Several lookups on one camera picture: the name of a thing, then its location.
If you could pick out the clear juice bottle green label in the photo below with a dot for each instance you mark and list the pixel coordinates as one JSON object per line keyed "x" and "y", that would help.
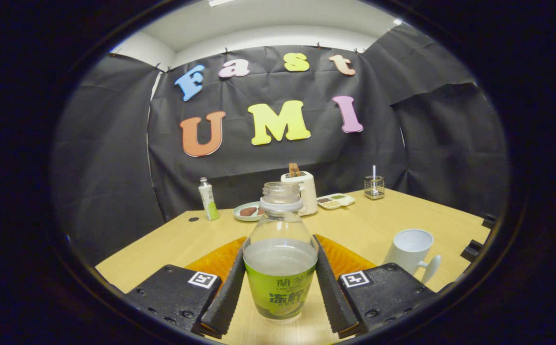
{"x": 280, "y": 268}

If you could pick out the small white green bottle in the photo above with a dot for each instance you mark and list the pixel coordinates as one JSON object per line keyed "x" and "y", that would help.
{"x": 208, "y": 201}

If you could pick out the white divided tray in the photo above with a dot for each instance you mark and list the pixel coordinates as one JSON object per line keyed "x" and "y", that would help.
{"x": 335, "y": 201}

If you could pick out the black chair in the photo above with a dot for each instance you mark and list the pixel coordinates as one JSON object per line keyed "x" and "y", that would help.
{"x": 471, "y": 250}

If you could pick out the black backdrop cloth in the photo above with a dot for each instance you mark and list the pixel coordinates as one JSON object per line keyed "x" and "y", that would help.
{"x": 115, "y": 143}

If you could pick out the brown food pieces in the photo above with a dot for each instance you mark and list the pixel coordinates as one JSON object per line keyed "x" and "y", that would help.
{"x": 249, "y": 211}

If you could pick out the white toaster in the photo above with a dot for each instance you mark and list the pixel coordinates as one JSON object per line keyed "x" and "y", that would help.
{"x": 309, "y": 191}

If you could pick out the wooden table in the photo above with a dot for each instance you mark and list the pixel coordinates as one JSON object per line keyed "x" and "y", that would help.
{"x": 187, "y": 239}

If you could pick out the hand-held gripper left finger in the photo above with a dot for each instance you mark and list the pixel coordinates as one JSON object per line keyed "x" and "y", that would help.
{"x": 227, "y": 297}

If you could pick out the pale straw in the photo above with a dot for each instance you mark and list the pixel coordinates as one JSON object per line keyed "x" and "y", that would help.
{"x": 374, "y": 171}

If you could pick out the brown bread slice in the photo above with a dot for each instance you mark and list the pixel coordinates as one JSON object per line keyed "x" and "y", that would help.
{"x": 294, "y": 169}

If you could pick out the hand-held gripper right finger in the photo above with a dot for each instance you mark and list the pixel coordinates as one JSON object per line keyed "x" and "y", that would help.
{"x": 330, "y": 297}

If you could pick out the pale blue cup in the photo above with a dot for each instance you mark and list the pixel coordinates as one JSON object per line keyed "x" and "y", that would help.
{"x": 407, "y": 254}

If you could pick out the large ceiling light panel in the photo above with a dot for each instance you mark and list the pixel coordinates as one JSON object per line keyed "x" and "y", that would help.
{"x": 220, "y": 2}

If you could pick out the pale green plate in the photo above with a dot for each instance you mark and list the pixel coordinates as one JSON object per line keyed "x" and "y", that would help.
{"x": 242, "y": 216}

